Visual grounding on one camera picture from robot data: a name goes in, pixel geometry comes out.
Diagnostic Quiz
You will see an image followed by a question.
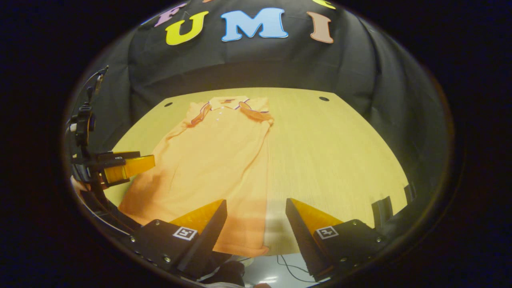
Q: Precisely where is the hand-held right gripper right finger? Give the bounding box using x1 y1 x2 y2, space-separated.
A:
285 198 388 282

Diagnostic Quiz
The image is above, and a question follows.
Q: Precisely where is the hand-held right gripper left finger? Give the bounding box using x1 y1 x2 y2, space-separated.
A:
128 199 228 280

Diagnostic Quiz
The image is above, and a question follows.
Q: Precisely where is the orange T-shirt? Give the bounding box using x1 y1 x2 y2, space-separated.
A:
118 96 275 258

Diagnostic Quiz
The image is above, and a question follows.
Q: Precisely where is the dark object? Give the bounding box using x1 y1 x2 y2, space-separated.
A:
200 252 245 287

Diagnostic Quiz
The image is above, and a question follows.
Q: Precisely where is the thin black floor cable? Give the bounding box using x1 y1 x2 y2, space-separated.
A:
276 255 320 283

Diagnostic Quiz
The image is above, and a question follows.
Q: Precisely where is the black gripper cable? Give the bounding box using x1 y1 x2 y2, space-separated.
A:
80 186 141 237

